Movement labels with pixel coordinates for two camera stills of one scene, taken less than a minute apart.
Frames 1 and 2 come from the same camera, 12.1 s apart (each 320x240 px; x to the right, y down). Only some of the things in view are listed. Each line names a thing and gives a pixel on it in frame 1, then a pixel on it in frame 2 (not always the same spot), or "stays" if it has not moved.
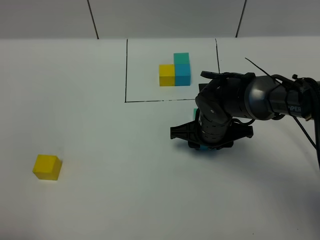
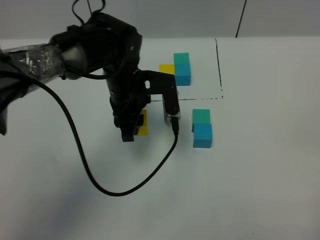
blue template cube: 182,74 stays
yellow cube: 47,167 -> 143,129
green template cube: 180,58 stays
